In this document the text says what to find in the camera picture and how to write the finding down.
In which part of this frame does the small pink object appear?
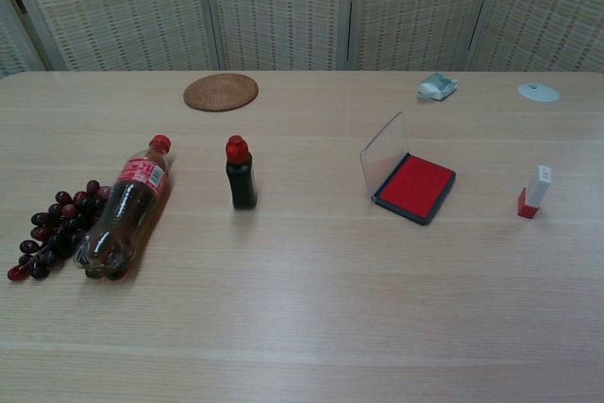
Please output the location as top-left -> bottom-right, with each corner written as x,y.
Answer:
516,165 -> 553,220

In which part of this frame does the small red-capped bottle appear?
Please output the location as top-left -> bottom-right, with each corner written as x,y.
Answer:
225,135 -> 259,210

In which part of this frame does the red ink pad clear lid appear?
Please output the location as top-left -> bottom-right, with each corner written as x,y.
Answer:
360,110 -> 457,227

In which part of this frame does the round woven rattan coaster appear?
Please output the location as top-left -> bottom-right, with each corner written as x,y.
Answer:
183,73 -> 260,113

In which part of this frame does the crumpled white green tissue pack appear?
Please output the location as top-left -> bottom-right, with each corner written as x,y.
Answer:
416,72 -> 461,103

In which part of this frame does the cola bottle red label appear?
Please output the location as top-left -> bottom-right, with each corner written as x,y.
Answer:
74,134 -> 174,281

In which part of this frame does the dark red grape bunch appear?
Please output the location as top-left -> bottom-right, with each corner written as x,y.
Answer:
7,179 -> 112,283

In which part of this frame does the woven folding screen white frame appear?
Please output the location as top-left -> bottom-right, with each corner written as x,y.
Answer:
0,0 -> 604,79

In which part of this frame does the grey round cable grommet cover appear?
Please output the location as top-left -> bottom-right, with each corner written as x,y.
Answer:
516,82 -> 561,104

